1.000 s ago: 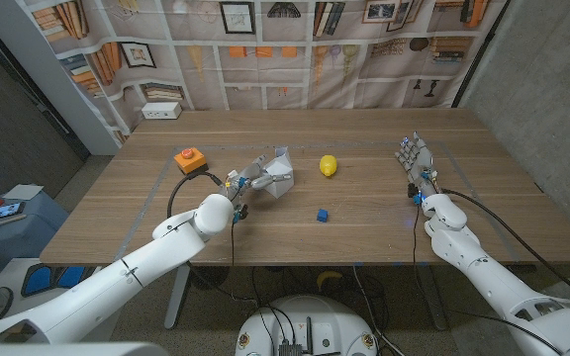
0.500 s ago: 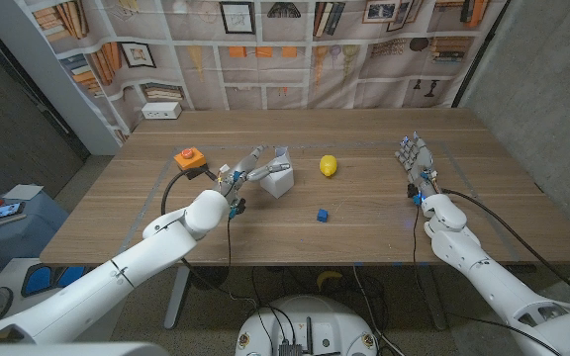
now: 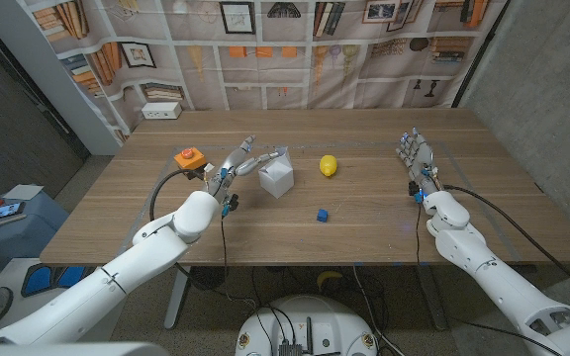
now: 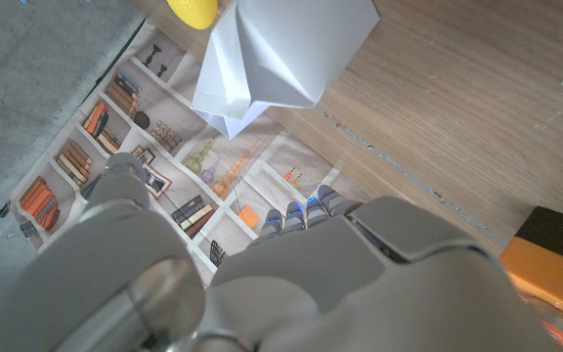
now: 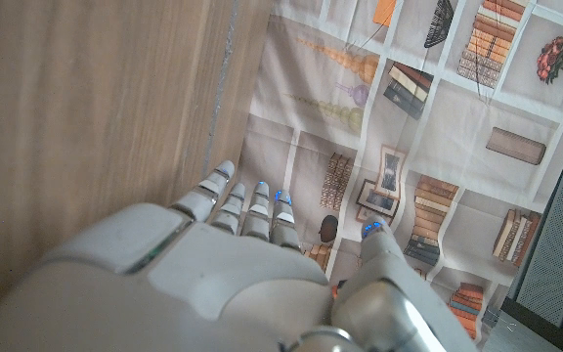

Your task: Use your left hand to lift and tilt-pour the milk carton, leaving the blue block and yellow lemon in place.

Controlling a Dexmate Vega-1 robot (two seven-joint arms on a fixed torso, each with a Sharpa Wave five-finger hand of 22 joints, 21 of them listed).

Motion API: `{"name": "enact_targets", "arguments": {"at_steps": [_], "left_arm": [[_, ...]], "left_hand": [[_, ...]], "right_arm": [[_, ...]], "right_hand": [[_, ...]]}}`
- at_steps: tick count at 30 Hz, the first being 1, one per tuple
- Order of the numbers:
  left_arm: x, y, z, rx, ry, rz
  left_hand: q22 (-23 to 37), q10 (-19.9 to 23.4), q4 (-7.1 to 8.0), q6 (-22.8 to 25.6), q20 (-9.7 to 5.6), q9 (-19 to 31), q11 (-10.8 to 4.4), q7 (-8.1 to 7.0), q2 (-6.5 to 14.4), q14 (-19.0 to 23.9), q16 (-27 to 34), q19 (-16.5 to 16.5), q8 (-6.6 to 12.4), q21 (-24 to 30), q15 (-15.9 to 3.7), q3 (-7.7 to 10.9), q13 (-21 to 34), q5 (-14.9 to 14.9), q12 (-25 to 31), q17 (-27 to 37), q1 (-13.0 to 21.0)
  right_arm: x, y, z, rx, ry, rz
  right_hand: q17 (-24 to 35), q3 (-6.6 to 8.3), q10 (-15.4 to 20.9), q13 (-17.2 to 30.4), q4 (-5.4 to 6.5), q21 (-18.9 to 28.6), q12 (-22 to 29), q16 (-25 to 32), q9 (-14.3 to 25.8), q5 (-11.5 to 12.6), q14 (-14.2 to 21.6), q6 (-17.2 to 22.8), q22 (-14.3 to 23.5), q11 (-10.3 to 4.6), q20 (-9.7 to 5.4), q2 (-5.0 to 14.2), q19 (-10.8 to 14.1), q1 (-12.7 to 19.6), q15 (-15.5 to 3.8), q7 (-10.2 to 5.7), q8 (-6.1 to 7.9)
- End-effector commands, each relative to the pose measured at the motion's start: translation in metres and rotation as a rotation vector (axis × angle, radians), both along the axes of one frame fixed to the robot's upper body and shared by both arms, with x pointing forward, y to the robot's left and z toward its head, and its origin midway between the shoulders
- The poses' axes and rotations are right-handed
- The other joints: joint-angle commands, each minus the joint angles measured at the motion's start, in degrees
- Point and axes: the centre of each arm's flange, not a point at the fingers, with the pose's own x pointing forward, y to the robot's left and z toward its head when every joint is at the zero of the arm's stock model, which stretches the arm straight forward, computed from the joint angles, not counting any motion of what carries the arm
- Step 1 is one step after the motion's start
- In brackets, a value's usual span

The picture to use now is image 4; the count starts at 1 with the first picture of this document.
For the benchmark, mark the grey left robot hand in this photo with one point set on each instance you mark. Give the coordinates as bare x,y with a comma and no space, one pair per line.
311,293

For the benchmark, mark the white paper milk carton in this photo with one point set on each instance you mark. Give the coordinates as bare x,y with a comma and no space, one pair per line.
281,54

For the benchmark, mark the yellow lemon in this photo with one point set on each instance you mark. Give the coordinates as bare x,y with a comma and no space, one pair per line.
193,12

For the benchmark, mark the printed bookshelf backdrop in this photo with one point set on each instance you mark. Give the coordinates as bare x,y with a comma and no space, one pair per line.
174,112

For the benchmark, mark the orange emergency stop button box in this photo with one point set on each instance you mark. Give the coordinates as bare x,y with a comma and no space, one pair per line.
545,278

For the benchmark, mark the black binder clip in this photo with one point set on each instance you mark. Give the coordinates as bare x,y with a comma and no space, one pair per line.
25,230
3,210

